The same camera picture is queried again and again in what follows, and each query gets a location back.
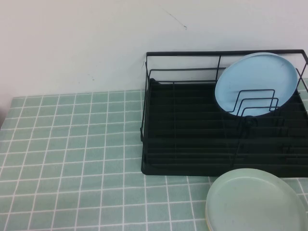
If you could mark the green tile pattern tablecloth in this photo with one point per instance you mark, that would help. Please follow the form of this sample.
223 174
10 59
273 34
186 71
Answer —
72 149

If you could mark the light blue round plate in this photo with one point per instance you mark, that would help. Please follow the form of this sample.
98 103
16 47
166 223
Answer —
243 77

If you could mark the pale yellow round plate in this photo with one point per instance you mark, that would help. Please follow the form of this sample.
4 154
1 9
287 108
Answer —
207 220

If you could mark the light green round plate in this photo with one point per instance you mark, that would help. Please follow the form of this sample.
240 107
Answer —
252 204

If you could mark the black plastic drip tray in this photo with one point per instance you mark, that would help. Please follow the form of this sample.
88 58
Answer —
192 134

